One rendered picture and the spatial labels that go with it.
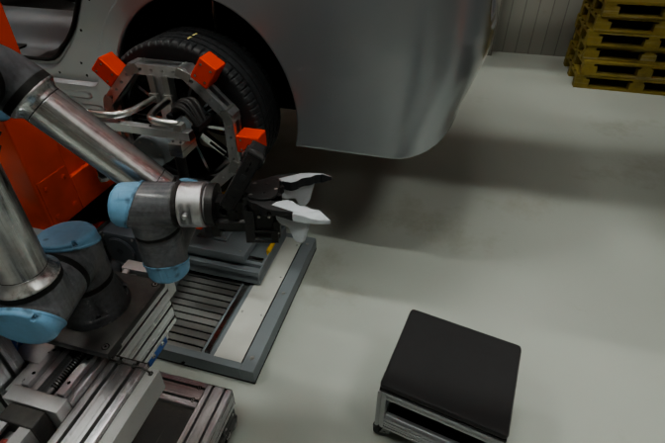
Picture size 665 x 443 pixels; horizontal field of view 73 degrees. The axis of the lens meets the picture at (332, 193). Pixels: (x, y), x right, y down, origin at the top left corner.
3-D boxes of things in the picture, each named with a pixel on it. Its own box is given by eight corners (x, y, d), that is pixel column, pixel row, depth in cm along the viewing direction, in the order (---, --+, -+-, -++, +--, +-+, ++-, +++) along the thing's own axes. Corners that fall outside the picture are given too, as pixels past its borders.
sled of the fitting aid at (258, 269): (286, 237, 240) (285, 223, 234) (259, 286, 211) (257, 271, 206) (202, 222, 251) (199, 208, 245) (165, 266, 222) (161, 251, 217)
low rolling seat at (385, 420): (369, 436, 163) (374, 382, 143) (401, 357, 189) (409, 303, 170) (491, 492, 148) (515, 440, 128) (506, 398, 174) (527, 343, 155)
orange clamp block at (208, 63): (216, 81, 162) (227, 62, 157) (205, 90, 156) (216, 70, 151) (200, 69, 161) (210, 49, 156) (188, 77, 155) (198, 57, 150)
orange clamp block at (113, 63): (131, 68, 169) (112, 50, 167) (117, 76, 163) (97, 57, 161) (123, 80, 173) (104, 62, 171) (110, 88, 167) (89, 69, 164)
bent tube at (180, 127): (211, 109, 161) (206, 80, 155) (182, 132, 146) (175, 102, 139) (167, 103, 165) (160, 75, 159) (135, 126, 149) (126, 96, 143)
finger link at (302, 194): (322, 195, 84) (278, 209, 79) (322, 166, 81) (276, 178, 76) (332, 202, 81) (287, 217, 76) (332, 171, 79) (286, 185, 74)
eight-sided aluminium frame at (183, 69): (250, 195, 187) (235, 65, 155) (244, 204, 181) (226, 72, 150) (137, 176, 198) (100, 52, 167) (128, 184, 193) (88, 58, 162)
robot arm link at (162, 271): (201, 246, 88) (191, 201, 82) (185, 289, 79) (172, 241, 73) (161, 245, 88) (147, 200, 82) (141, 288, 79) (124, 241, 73)
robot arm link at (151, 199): (132, 212, 79) (118, 170, 74) (194, 212, 79) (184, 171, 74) (113, 241, 73) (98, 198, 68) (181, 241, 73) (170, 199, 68)
